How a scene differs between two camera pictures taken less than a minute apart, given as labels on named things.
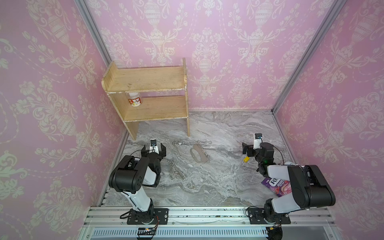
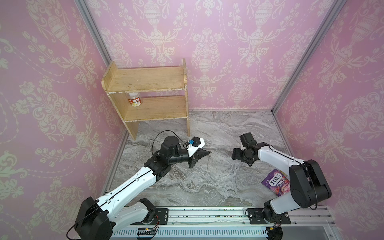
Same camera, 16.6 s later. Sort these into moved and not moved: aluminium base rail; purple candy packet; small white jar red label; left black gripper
Moved: left black gripper
Not moved: aluminium base rail; purple candy packet; small white jar red label
